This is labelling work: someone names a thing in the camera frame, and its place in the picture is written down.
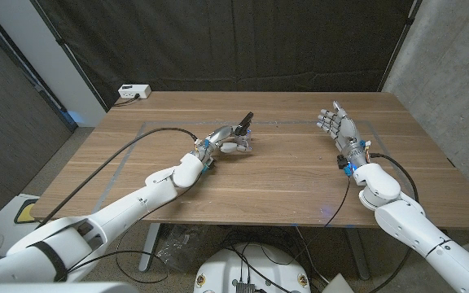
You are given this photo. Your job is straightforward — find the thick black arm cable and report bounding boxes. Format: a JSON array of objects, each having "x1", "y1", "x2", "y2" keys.
[
  {"x1": 363, "y1": 152, "x2": 419, "y2": 293},
  {"x1": 34, "y1": 127, "x2": 199, "y2": 230}
]

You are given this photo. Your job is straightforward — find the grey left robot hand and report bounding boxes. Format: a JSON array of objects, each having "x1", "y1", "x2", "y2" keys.
[{"x1": 195, "y1": 124, "x2": 254, "y2": 164}]

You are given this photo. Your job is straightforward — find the black backdrop curtain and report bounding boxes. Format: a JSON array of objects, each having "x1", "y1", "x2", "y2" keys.
[{"x1": 30, "y1": 0, "x2": 423, "y2": 111}]

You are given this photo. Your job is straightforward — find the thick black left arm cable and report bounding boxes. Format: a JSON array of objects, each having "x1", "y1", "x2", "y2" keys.
[{"x1": 34, "y1": 127, "x2": 199, "y2": 230}]

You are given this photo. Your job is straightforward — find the black power strip cable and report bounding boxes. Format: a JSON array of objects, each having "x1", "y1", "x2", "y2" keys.
[{"x1": 113, "y1": 94, "x2": 141, "y2": 107}]

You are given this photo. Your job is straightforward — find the white power strip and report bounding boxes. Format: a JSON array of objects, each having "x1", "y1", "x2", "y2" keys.
[{"x1": 117, "y1": 84, "x2": 152, "y2": 100}]

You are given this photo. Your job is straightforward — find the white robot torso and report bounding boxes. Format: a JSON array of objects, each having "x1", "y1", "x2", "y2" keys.
[{"x1": 193, "y1": 243, "x2": 312, "y2": 293}]

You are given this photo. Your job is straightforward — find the white angular block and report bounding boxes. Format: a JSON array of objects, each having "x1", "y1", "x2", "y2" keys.
[{"x1": 322, "y1": 273, "x2": 356, "y2": 293}]

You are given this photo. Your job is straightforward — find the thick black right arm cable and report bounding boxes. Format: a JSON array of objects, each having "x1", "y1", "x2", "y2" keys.
[{"x1": 363, "y1": 152, "x2": 419, "y2": 293}]

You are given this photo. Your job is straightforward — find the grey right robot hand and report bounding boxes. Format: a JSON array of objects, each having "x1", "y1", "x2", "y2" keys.
[{"x1": 316, "y1": 100, "x2": 369, "y2": 167}]

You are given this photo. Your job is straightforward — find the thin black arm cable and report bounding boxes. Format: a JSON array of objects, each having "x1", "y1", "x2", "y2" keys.
[
  {"x1": 57, "y1": 170, "x2": 205, "y2": 285},
  {"x1": 324, "y1": 174, "x2": 352, "y2": 228}
]

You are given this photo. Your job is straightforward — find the tangled black floor cables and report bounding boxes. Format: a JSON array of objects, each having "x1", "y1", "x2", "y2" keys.
[{"x1": 217, "y1": 227, "x2": 329, "y2": 293}]

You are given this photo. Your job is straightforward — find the clear plastic bag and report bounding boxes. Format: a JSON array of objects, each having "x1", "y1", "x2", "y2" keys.
[{"x1": 155, "y1": 223, "x2": 197, "y2": 269}]

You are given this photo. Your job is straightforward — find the grey table leg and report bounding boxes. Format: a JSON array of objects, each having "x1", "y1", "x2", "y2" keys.
[
  {"x1": 138, "y1": 222, "x2": 162, "y2": 273},
  {"x1": 344, "y1": 227, "x2": 370, "y2": 281}
]

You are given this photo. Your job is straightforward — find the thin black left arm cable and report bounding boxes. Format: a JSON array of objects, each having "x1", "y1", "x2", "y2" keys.
[{"x1": 57, "y1": 170, "x2": 205, "y2": 285}]

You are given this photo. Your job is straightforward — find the black backdrop stand pole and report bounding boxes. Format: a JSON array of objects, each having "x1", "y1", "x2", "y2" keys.
[
  {"x1": 28, "y1": 0, "x2": 109, "y2": 112},
  {"x1": 378, "y1": 0, "x2": 423, "y2": 93}
]

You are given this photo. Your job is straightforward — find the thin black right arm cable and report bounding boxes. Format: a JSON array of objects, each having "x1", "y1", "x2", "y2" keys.
[{"x1": 324, "y1": 174, "x2": 352, "y2": 228}]

